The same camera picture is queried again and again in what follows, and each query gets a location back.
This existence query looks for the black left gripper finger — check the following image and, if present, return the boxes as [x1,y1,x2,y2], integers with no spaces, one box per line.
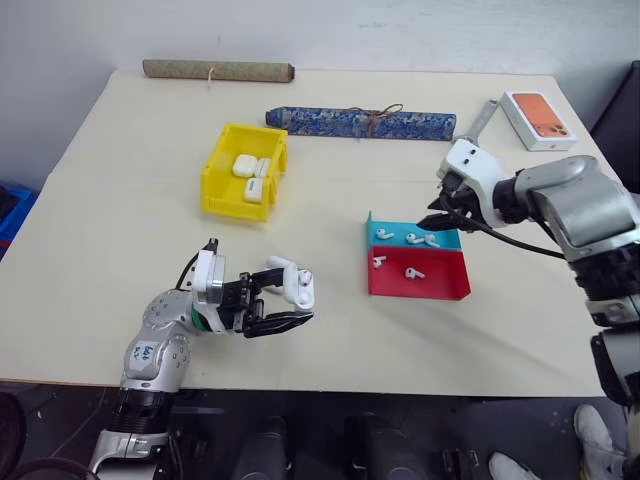
[248,267,289,301]
[243,310,315,340]

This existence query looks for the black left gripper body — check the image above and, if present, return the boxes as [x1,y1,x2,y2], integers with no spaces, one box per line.
[215,272,267,335]

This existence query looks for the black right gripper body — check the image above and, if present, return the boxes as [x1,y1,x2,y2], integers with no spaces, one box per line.
[437,171,484,222]

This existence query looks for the yellow plastic bin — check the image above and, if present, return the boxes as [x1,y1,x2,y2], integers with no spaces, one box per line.
[199,122,290,225]

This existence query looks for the teal plastic tray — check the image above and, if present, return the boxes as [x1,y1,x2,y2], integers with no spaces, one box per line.
[366,210,464,250]

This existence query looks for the red plastic tray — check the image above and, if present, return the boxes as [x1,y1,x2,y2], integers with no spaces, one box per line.
[367,245,473,303]

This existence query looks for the white phone box orange print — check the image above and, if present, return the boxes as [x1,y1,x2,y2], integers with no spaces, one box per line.
[499,90,579,152]

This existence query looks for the blue patterned rolled scroll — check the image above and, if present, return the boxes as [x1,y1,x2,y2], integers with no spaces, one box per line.
[264,103,458,143]

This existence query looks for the black chair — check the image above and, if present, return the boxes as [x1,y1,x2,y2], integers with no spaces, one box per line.
[589,59,640,194]

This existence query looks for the brown rolled scroll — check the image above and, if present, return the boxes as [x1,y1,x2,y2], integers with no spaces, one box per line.
[141,58,296,84]

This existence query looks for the blue plastic crate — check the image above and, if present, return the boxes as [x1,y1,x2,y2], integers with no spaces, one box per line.
[0,180,39,257]

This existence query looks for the white shoe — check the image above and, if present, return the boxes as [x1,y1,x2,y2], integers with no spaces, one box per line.
[572,403,627,477]
[488,451,542,480]

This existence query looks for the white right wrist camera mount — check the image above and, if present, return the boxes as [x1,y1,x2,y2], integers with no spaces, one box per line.
[438,139,516,229]

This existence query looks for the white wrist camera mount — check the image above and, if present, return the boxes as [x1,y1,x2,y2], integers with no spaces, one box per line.
[191,248,229,305]
[438,139,516,229]

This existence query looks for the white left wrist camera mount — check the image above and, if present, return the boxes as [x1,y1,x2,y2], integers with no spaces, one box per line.
[191,248,229,305]

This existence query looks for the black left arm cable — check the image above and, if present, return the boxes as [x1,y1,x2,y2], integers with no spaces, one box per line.
[177,238,221,301]

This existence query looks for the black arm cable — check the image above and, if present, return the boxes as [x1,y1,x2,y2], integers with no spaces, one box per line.
[177,238,221,301]
[442,175,569,259]

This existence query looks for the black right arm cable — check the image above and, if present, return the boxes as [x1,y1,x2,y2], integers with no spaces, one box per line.
[442,175,569,259]

